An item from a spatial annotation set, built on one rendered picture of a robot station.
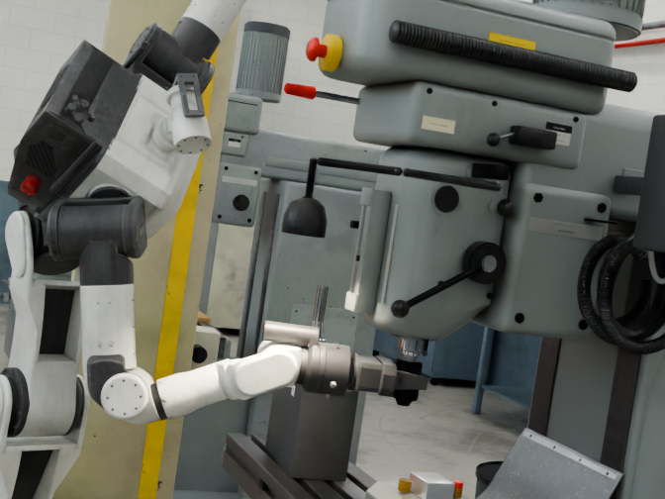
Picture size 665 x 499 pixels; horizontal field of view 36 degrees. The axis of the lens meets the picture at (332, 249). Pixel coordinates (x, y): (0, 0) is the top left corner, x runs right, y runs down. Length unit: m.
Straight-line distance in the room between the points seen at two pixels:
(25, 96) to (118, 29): 7.29
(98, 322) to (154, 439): 1.79
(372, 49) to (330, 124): 9.77
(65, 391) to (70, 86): 0.66
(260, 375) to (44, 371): 0.59
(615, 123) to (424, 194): 0.38
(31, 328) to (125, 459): 1.42
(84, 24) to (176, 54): 8.73
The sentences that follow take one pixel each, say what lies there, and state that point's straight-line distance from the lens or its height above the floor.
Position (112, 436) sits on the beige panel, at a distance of 3.51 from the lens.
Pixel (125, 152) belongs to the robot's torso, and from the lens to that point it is 1.86.
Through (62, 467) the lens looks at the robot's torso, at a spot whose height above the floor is 0.88.
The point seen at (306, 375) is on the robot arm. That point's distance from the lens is 1.78.
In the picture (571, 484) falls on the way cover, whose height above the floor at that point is 1.07.
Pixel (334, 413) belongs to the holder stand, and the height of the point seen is 1.10.
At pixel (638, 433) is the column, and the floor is 1.20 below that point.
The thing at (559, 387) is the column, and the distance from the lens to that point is 2.09.
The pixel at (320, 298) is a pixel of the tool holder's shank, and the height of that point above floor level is 1.31.
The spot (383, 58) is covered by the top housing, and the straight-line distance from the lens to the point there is 1.64.
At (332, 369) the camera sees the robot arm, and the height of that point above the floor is 1.24.
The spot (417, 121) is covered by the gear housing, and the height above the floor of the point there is 1.66.
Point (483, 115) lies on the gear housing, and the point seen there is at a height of 1.69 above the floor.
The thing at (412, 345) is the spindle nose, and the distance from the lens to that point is 1.81.
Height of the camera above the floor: 1.53
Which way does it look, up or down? 3 degrees down
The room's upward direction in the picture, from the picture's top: 8 degrees clockwise
